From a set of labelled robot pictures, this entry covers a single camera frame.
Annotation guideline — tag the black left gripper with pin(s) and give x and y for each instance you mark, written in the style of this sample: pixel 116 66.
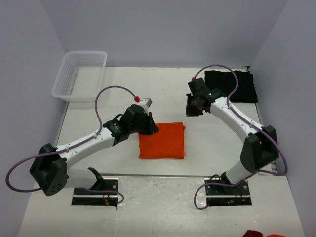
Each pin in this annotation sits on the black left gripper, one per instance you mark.
pixel 151 128

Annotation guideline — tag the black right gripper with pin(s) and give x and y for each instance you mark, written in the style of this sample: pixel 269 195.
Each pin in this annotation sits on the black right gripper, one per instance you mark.
pixel 189 112

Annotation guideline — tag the orange t shirt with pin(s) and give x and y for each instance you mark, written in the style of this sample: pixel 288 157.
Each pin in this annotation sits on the orange t shirt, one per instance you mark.
pixel 167 143

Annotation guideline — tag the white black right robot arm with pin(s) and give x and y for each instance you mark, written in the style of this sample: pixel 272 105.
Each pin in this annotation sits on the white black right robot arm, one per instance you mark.
pixel 259 142

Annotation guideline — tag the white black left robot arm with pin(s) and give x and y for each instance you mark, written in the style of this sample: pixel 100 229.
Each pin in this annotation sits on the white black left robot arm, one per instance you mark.
pixel 52 168

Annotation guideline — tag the folded black t shirt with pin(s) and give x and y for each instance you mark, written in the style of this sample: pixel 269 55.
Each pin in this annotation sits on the folded black t shirt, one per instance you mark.
pixel 226 82

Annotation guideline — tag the white plastic mesh basket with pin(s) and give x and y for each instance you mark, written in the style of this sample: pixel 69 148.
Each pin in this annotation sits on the white plastic mesh basket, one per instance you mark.
pixel 80 76

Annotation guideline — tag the dark red cloth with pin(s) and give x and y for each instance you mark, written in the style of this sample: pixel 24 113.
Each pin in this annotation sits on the dark red cloth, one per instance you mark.
pixel 252 233

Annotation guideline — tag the orange cloth at edge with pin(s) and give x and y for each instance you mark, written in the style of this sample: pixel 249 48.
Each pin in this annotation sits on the orange cloth at edge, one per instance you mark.
pixel 275 235

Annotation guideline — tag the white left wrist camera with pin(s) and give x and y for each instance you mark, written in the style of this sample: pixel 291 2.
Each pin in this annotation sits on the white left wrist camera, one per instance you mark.
pixel 145 103

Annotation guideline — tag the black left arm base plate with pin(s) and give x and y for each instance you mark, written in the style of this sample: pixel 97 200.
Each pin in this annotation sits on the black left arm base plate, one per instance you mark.
pixel 108 197

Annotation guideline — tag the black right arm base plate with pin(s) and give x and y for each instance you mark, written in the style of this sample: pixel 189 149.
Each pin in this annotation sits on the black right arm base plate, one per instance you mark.
pixel 228 196

